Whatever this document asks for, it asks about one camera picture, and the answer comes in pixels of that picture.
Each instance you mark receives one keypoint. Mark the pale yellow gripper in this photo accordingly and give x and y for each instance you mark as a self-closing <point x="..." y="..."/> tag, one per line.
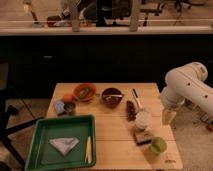
<point x="167" y="116"/>

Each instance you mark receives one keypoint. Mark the silver fork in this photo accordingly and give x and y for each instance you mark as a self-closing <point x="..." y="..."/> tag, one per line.
<point x="117" y="96"/>

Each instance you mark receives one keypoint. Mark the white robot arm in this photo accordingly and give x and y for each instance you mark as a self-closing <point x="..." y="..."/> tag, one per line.
<point x="186" y="83"/>

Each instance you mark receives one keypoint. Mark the white cup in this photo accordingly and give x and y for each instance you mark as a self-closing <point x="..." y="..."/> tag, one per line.
<point x="143" y="120"/>

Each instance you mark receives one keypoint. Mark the green cup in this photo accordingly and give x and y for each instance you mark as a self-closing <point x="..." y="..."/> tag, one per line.
<point x="158" y="145"/>

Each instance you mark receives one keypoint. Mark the dark brown bowl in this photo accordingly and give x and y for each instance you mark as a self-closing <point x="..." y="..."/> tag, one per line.
<point x="111" y="102"/>

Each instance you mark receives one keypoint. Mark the orange bowl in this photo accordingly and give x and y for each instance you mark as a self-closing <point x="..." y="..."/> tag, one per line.
<point x="80" y="87"/>

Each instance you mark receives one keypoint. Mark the green item in orange bowl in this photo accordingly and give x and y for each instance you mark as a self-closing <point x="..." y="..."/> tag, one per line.
<point x="84" y="93"/>

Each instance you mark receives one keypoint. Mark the small metal cup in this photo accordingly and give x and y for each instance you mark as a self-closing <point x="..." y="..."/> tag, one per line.
<point x="69" y="108"/>

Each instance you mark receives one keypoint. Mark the orange fruit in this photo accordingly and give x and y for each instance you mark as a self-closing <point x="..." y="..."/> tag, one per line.
<point x="67" y="98"/>

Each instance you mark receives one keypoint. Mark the folded grey cloth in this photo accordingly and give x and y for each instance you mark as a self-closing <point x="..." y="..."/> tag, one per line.
<point x="64" y="145"/>

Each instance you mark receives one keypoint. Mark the blue sponge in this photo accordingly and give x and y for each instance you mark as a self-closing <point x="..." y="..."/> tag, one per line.
<point x="59" y="107"/>

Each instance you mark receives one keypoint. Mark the green plastic tray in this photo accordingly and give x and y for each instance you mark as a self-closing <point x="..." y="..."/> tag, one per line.
<point x="43" y="156"/>

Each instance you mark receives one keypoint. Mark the black chair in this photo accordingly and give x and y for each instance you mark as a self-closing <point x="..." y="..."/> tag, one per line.
<point x="7" y="111"/>

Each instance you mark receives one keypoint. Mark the black handled knife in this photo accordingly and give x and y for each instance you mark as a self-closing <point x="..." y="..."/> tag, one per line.
<point x="137" y="99"/>

